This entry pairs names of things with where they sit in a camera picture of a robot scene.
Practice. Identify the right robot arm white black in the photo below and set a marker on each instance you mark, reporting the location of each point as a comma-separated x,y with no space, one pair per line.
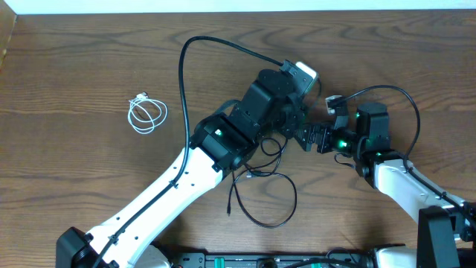
442,218

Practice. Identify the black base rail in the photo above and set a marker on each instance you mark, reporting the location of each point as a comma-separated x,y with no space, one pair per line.
181,256

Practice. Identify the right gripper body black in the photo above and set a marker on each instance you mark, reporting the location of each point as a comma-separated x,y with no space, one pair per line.
342,141

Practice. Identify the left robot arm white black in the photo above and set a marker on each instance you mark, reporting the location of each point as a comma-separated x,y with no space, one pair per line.
221,143

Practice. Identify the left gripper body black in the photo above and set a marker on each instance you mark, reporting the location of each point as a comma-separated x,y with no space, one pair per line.
290,119

